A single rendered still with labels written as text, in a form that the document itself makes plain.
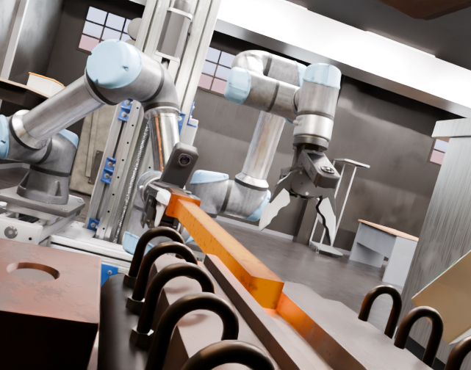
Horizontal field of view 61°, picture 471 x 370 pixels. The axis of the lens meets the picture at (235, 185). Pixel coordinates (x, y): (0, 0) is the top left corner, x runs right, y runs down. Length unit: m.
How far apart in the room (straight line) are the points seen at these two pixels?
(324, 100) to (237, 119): 7.18
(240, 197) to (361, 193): 7.55
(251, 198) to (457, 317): 0.78
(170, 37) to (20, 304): 1.25
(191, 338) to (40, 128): 1.01
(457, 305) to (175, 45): 1.11
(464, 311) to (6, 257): 0.59
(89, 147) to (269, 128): 5.56
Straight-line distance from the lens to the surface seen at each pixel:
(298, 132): 0.81
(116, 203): 1.41
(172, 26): 1.44
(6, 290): 0.26
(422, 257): 3.93
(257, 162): 1.29
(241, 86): 0.89
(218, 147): 7.90
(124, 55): 0.98
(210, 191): 1.28
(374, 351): 0.30
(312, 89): 0.82
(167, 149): 1.04
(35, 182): 1.34
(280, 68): 1.27
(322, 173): 0.71
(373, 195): 8.90
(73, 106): 1.10
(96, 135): 6.70
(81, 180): 6.77
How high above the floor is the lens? 1.08
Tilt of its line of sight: 2 degrees down
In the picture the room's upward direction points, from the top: 16 degrees clockwise
